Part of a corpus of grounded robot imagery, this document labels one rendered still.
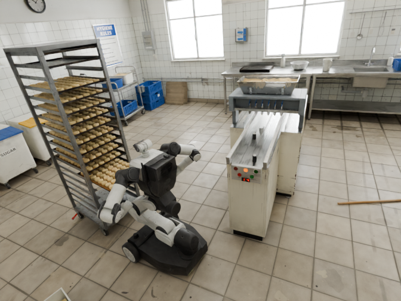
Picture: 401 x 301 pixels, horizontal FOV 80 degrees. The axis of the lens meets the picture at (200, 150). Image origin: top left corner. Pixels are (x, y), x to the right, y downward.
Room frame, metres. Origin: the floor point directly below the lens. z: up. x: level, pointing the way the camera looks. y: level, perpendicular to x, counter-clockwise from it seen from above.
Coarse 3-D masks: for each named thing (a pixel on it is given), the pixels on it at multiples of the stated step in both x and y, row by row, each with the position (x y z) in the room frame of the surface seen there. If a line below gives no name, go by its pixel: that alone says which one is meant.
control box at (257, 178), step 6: (240, 168) 1.60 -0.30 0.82; (246, 168) 1.57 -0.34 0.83; (252, 168) 1.55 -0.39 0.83; (258, 168) 1.54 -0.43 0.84; (234, 174) 1.62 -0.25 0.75; (246, 174) 1.57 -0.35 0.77; (252, 174) 1.55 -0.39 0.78; (258, 174) 1.53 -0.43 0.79; (246, 180) 1.57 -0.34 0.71; (252, 180) 1.55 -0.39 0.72; (258, 180) 1.53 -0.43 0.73
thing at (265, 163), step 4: (280, 116) 2.38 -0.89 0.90; (284, 116) 2.47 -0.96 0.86; (280, 120) 2.29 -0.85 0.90; (280, 124) 2.18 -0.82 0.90; (276, 128) 2.10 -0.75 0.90; (276, 132) 2.02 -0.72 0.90; (276, 136) 1.93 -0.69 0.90; (272, 140) 1.86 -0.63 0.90; (276, 140) 1.96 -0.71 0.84; (272, 144) 1.79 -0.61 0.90; (272, 148) 1.73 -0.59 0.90; (268, 152) 1.66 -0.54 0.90; (272, 152) 1.75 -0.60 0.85; (268, 156) 1.60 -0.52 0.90; (264, 160) 1.55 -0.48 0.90; (268, 160) 1.55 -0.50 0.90; (264, 164) 1.51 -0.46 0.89; (268, 164) 1.57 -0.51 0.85; (264, 168) 1.51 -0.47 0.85
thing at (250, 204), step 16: (256, 144) 1.94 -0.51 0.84; (240, 160) 1.69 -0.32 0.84; (256, 160) 1.64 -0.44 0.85; (272, 160) 1.69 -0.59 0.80; (272, 176) 1.75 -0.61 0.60; (240, 192) 1.63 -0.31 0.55; (256, 192) 1.57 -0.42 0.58; (272, 192) 1.82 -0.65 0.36; (240, 208) 1.63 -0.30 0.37; (256, 208) 1.57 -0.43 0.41; (240, 224) 1.63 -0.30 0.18; (256, 224) 1.57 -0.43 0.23
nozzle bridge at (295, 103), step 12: (240, 96) 2.33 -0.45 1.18; (252, 96) 2.29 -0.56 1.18; (264, 96) 2.25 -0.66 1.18; (276, 96) 2.21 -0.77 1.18; (288, 96) 2.17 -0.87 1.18; (300, 96) 2.14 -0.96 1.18; (240, 108) 2.36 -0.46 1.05; (252, 108) 2.32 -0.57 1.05; (264, 108) 2.28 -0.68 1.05; (276, 108) 2.25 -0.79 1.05; (288, 108) 2.20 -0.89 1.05; (300, 108) 2.08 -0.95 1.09; (300, 120) 2.17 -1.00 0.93
